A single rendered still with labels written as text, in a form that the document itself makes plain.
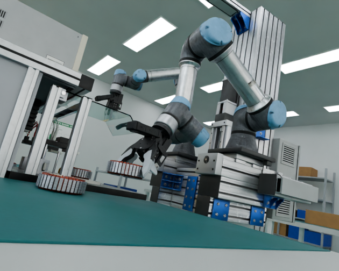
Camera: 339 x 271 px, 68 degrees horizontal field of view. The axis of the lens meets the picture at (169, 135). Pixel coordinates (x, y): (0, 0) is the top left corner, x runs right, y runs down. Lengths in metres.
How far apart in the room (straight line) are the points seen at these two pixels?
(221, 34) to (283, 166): 0.91
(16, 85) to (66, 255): 0.70
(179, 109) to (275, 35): 1.14
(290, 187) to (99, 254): 1.05
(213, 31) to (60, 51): 0.57
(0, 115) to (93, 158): 6.04
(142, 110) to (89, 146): 1.93
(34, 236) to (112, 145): 6.81
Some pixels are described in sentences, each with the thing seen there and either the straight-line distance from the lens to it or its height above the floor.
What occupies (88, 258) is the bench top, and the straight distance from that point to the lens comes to 0.19.
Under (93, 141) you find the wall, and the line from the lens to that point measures 6.82.
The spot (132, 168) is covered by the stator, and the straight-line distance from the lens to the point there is 0.68.
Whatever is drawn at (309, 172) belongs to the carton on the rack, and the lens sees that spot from 7.06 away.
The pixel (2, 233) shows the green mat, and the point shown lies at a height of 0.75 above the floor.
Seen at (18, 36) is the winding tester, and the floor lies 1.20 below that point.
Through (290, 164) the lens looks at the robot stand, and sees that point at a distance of 1.67.
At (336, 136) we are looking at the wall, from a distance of 7.64.
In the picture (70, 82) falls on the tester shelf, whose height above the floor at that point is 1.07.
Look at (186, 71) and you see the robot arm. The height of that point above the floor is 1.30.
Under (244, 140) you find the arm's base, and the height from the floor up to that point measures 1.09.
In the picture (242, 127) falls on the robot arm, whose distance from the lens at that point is 1.21.
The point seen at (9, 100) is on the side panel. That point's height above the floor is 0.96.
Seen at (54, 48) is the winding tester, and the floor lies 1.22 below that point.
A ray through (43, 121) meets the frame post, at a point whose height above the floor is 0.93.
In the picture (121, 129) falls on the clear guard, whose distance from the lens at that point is 1.14.
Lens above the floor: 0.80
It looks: 12 degrees up
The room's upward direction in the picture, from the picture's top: 11 degrees clockwise
